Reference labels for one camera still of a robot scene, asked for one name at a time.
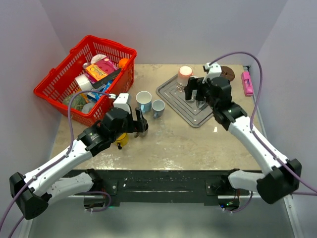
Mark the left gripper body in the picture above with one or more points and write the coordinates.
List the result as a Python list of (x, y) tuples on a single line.
[(131, 125)]

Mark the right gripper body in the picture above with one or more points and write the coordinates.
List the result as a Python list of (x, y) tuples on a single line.
[(204, 91)]

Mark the small maroon cup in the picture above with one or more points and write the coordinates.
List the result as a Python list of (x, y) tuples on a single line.
[(142, 134)]

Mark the pink white mug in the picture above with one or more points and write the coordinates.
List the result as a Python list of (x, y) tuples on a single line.
[(184, 73)]

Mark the yellow mug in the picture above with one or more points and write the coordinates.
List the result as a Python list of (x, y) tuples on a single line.
[(121, 140)]

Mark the blue speckled mug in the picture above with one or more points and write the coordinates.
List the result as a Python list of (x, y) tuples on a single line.
[(158, 107)]

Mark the light blue mug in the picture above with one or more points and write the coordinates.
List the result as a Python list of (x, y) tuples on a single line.
[(144, 100)]

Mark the grey mug white base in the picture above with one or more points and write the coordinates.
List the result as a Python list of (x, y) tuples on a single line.
[(192, 99)]

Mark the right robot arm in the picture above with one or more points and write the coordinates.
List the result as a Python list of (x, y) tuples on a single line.
[(280, 175)]

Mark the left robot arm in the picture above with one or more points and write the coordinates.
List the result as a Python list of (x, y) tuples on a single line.
[(34, 191)]

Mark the metal tray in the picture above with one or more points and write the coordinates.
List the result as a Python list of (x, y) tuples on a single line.
[(196, 113)]

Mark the white cup brown lid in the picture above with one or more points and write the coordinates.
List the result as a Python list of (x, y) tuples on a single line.
[(228, 73)]

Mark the blue white carton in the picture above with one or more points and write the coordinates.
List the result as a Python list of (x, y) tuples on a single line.
[(94, 97)]

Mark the pink box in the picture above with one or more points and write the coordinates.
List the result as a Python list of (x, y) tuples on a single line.
[(247, 84)]

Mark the black knife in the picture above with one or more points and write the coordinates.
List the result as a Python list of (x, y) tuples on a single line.
[(108, 78)]

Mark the green melon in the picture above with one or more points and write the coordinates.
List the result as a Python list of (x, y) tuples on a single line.
[(78, 102)]

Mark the orange snack packet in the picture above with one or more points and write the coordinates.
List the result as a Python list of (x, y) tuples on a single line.
[(97, 73)]

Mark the white tape roll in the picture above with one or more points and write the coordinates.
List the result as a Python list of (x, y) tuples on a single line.
[(83, 82)]

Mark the orange ball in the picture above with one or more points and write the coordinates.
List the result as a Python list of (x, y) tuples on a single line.
[(122, 63)]

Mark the pink snack packet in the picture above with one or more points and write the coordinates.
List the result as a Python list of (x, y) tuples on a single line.
[(104, 63)]

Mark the red plastic basket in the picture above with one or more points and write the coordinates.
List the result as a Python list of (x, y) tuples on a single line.
[(60, 81)]

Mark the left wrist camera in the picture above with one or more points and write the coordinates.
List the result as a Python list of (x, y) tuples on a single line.
[(122, 101)]

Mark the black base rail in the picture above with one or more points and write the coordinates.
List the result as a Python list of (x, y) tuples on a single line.
[(150, 186)]

